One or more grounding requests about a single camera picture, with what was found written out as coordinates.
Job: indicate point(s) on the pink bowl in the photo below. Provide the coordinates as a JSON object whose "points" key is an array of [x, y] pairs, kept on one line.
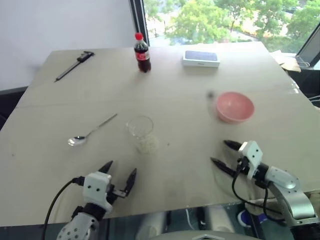
{"points": [[235, 107]]}

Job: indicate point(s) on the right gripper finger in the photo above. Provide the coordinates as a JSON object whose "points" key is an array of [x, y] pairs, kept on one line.
{"points": [[232, 144], [223, 165]]}

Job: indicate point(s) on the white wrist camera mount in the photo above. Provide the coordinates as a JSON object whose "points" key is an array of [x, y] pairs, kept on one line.
{"points": [[96, 186], [252, 153]]}

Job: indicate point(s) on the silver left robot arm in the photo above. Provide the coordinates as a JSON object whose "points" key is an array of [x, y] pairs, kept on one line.
{"points": [[77, 227]]}

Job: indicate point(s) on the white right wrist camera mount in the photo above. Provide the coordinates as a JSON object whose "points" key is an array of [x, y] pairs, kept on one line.
{"points": [[252, 153]]}

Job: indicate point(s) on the black digital caliper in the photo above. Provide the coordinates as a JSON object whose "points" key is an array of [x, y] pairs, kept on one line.
{"points": [[85, 56]]}

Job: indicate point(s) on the clear glass beaker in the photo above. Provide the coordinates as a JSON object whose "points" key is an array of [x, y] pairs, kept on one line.
{"points": [[141, 127]]}

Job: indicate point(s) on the black window frame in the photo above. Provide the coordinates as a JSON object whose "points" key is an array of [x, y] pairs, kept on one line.
{"points": [[140, 20]]}

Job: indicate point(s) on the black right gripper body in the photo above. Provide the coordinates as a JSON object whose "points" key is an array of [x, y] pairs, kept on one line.
{"points": [[243, 166]]}

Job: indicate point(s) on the metal spoon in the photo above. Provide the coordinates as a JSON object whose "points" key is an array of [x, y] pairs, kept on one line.
{"points": [[77, 141]]}

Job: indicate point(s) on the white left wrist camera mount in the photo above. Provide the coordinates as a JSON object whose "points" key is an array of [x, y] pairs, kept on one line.
{"points": [[96, 186]]}

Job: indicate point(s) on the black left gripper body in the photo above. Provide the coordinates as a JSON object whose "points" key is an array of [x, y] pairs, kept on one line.
{"points": [[113, 193]]}

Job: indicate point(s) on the brown cardboard sheet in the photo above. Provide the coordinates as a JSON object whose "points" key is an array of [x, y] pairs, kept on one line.
{"points": [[287, 61]]}

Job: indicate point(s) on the white phone box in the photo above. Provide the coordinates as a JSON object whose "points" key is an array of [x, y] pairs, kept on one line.
{"points": [[200, 58]]}

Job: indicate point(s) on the cola bottle with red cap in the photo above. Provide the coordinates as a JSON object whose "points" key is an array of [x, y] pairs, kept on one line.
{"points": [[142, 56]]}

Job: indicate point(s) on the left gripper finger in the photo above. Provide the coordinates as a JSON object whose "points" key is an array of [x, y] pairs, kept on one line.
{"points": [[107, 166], [131, 181]]}

